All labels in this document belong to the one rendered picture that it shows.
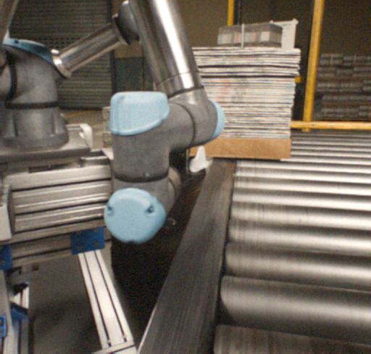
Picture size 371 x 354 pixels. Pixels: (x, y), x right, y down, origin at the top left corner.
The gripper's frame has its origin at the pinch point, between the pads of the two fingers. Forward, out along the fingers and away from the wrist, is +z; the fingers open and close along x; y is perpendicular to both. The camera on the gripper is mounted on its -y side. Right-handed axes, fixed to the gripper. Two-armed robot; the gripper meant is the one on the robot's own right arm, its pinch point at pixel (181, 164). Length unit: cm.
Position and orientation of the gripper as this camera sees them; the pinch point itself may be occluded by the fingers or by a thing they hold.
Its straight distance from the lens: 76.0
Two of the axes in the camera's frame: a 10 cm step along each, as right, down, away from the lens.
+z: 1.8, -2.7, 9.5
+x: -9.8, -0.5, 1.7
